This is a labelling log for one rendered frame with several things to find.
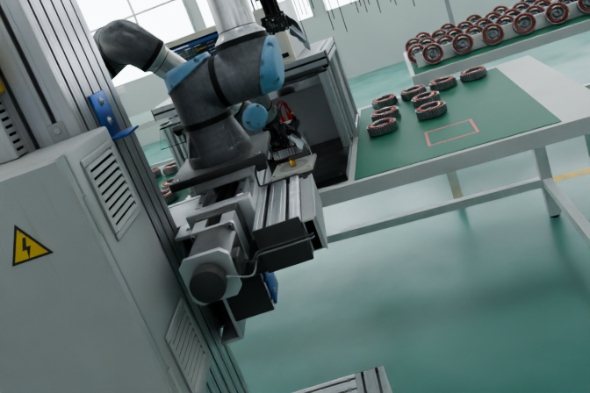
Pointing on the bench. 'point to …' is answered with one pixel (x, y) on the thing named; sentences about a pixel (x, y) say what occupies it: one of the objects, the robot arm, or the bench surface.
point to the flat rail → (295, 87)
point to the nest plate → (294, 167)
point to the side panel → (346, 91)
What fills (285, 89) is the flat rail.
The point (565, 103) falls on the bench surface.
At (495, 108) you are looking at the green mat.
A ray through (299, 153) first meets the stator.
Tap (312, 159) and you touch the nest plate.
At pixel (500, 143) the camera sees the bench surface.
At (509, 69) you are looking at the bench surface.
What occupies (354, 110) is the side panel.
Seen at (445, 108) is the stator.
